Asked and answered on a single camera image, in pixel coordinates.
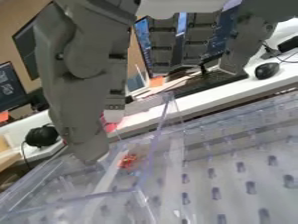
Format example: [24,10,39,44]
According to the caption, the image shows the computer monitor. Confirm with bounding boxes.
[132,16,155,80]
[176,6,244,73]
[12,1,57,81]
[0,61,31,113]

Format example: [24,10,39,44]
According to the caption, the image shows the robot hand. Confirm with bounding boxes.
[34,0,298,165]

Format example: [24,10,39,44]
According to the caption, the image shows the white desk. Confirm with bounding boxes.
[0,19,298,164]

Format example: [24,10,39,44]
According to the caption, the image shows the small red circuit board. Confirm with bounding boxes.
[119,153,140,169]

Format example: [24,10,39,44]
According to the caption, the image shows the black computer mouse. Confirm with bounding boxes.
[254,62,282,81]

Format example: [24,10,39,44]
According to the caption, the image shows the clear box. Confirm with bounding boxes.
[0,92,188,224]
[145,96,298,224]

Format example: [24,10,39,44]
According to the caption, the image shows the black headphones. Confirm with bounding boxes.
[24,124,61,149]

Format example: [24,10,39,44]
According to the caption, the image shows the black keyboard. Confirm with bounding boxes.
[173,71,250,100]

